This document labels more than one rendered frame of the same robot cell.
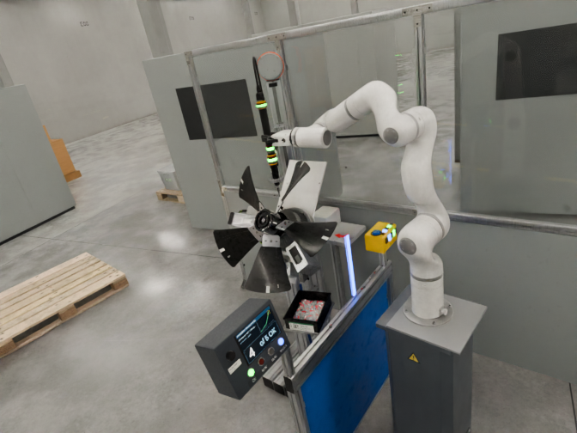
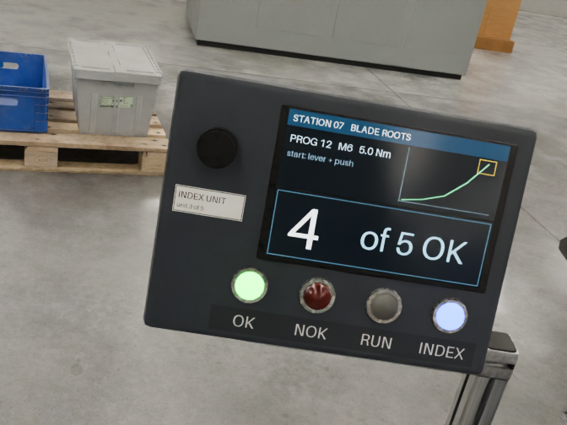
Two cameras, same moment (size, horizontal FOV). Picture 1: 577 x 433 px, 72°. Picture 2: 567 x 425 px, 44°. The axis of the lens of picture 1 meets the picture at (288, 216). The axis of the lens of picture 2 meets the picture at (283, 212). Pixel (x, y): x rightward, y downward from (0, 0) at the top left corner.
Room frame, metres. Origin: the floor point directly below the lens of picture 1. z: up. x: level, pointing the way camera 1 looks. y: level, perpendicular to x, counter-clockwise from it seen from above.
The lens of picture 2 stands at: (0.63, -0.11, 1.38)
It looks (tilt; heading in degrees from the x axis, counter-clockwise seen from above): 25 degrees down; 44
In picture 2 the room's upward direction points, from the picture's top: 11 degrees clockwise
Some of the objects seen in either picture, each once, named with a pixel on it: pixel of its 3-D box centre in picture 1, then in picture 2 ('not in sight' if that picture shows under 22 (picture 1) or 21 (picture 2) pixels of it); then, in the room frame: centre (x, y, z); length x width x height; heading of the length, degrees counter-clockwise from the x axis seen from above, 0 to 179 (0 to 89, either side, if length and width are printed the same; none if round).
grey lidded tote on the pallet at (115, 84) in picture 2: not in sight; (110, 86); (2.44, 2.97, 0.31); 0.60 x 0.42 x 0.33; 66
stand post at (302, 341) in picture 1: (299, 320); not in sight; (1.96, 0.05, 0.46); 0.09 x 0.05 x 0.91; 48
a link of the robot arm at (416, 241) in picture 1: (421, 249); not in sight; (1.24, -0.45, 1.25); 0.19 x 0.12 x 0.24; 130
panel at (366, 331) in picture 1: (355, 374); not in sight; (1.48, -0.18, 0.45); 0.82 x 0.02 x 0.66; 138
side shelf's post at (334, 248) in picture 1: (340, 287); not in sight; (2.28, -0.26, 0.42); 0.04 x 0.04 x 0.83; 48
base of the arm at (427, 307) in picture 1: (427, 292); not in sight; (1.26, -0.48, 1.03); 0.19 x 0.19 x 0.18
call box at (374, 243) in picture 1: (380, 238); not in sight; (1.77, -0.44, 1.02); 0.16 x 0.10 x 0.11; 138
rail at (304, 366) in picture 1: (347, 315); not in sight; (1.48, -0.18, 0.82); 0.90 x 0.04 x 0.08; 138
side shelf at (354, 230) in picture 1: (331, 231); not in sight; (2.28, -0.26, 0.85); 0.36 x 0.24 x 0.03; 48
